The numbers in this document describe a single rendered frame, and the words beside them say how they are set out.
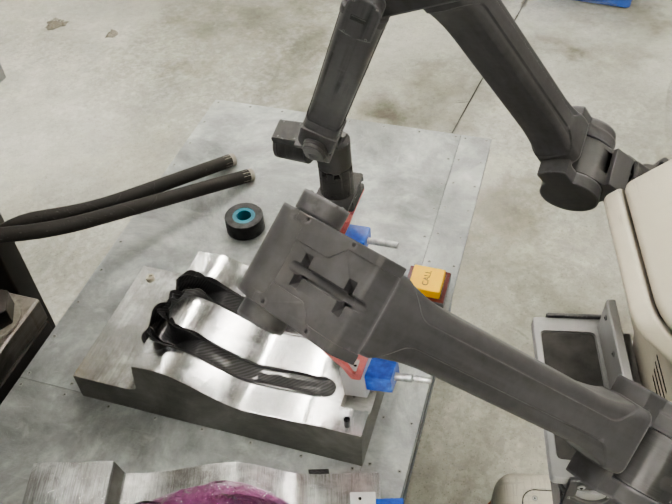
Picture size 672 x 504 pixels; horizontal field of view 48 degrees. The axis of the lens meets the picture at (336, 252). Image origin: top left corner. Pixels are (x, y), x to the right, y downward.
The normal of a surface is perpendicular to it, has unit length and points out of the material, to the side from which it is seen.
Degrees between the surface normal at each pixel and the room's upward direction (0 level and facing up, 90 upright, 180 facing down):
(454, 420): 0
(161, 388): 90
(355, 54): 113
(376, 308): 64
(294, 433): 90
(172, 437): 0
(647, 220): 42
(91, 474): 0
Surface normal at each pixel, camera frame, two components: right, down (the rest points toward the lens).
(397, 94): -0.04, -0.69
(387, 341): 0.41, 0.25
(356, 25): -0.35, 0.88
